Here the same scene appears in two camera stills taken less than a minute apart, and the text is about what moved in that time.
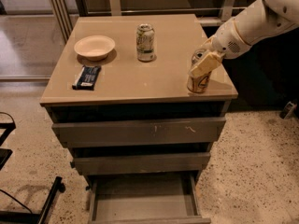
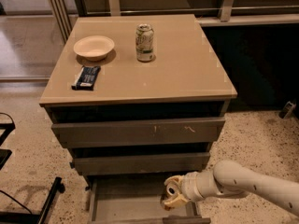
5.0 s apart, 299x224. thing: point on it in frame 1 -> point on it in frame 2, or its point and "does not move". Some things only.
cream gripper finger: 208,45 -> 180,178
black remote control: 87,77 does not move
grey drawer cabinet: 118,98 does not move
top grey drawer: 135,131 does not move
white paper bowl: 94,48 does not move
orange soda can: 198,83 -> 177,201
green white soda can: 145,42 does not move
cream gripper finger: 209,63 -> 175,201
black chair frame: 8,127 does not move
